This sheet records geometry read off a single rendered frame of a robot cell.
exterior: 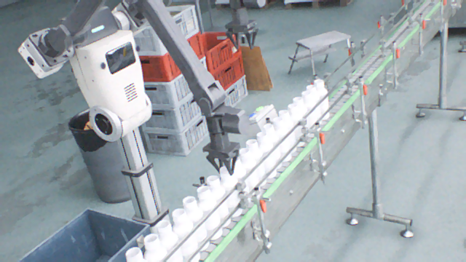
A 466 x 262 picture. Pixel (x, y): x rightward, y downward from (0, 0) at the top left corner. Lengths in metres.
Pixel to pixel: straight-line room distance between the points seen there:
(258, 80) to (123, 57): 3.35
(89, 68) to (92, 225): 0.59
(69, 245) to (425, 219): 2.07
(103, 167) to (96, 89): 1.75
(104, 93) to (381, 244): 1.80
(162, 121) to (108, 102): 2.24
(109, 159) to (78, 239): 1.69
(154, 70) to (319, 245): 1.87
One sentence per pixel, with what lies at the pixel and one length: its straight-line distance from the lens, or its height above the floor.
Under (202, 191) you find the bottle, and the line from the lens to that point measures 1.49.
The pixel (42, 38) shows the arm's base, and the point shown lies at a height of 1.58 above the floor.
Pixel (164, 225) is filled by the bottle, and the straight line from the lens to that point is 1.39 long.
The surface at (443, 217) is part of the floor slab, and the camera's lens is 3.27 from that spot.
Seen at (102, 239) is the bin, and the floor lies 0.82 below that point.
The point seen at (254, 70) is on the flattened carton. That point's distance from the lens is 5.16.
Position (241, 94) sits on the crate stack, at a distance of 5.09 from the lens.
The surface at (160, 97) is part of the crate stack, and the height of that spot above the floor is 0.54.
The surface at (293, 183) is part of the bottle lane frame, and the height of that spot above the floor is 0.93.
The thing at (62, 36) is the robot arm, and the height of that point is 1.59.
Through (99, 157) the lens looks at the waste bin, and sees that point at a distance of 3.63.
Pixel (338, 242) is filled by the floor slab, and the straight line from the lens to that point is 3.06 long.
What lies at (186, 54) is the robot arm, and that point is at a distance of 1.42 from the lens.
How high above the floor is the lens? 1.93
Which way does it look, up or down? 26 degrees down
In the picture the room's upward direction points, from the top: 11 degrees counter-clockwise
